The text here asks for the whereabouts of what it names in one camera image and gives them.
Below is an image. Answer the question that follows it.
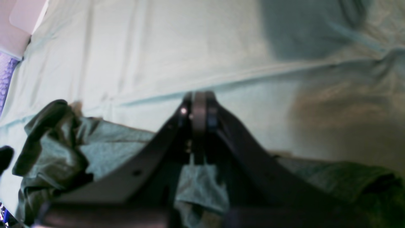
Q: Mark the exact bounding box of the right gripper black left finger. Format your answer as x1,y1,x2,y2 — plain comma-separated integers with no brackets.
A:
33,92,207,228

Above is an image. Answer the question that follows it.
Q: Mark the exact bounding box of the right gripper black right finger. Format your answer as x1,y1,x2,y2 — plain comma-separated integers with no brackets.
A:
206,92,371,228

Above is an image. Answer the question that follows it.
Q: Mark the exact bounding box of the green T-shirt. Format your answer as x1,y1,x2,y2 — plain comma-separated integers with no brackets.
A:
12,100,405,228

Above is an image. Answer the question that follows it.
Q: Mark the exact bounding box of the light green table cloth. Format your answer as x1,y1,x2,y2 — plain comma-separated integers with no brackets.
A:
0,0,405,216

